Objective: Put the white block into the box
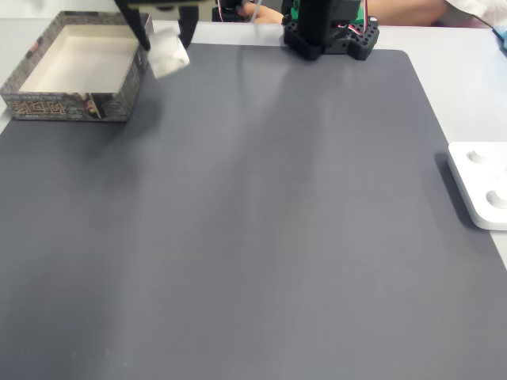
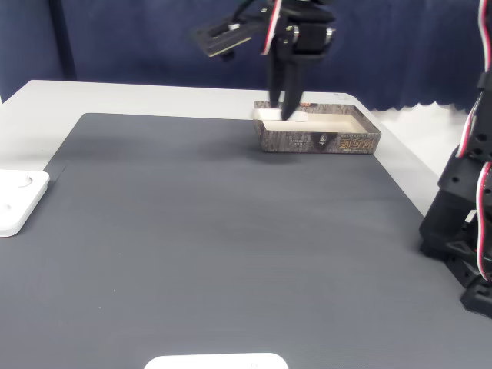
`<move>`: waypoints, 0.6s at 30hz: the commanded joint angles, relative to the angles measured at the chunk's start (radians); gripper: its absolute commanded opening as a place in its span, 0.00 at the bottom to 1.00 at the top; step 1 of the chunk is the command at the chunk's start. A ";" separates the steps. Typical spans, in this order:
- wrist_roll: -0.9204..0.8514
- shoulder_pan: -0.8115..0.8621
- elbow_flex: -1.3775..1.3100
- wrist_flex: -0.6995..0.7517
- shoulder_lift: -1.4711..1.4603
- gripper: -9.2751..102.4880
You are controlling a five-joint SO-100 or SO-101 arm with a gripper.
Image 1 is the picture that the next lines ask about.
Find blue object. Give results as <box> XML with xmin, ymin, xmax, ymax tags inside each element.
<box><xmin>492</xmin><ymin>24</ymin><xmax>507</xmax><ymax>51</ymax></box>

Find grey table mat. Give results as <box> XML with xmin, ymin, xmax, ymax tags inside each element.
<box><xmin>0</xmin><ymin>41</ymin><xmax>507</xmax><ymax>380</ymax></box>

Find red white servo cable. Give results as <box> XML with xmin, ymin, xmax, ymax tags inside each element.
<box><xmin>336</xmin><ymin>13</ymin><xmax>370</xmax><ymax>32</ymax></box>

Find pale cloth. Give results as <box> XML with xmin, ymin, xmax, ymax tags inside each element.
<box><xmin>445</xmin><ymin>0</ymin><xmax>507</xmax><ymax>28</ymax></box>

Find white block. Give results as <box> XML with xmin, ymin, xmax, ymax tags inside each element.
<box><xmin>147</xmin><ymin>26</ymin><xmax>191</xmax><ymax>79</ymax></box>

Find white camera stand base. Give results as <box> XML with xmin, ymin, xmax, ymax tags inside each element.
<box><xmin>447</xmin><ymin>141</ymin><xmax>507</xmax><ymax>231</ymax></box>

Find bark-print cardboard box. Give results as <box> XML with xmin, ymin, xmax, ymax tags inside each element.
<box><xmin>0</xmin><ymin>10</ymin><xmax>155</xmax><ymax>123</ymax></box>

